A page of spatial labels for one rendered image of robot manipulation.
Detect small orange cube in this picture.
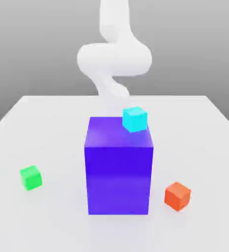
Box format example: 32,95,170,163
164,181,192,212

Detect large purple box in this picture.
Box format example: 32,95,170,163
84,116,154,216

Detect small green cube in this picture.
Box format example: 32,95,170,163
19,164,43,191

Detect small cyan cube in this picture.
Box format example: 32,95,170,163
122,106,148,133

